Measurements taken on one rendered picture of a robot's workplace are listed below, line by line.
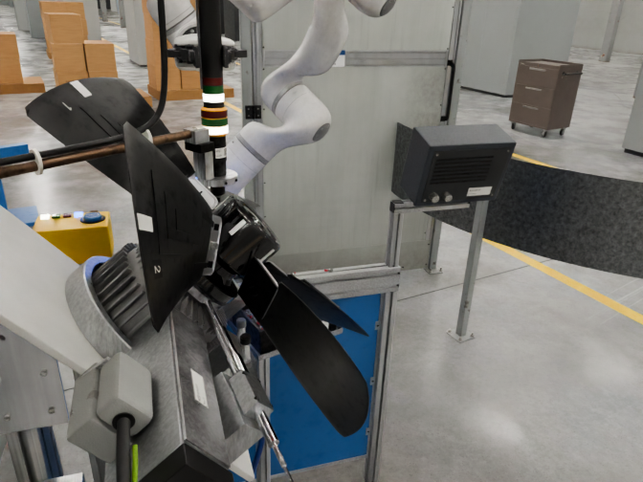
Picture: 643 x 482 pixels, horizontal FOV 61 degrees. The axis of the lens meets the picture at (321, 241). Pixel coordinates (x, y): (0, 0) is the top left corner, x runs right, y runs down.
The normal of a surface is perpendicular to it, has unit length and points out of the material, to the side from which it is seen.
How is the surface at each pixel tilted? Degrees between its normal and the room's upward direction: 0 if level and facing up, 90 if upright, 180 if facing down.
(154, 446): 40
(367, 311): 90
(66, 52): 90
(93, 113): 44
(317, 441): 90
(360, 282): 90
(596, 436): 0
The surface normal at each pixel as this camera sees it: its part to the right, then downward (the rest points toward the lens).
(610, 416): 0.04, -0.91
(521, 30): 0.47, 0.38
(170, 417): -0.58, -0.64
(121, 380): 0.47, -0.85
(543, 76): -0.85, 0.19
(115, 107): 0.58, -0.55
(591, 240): -0.48, 0.35
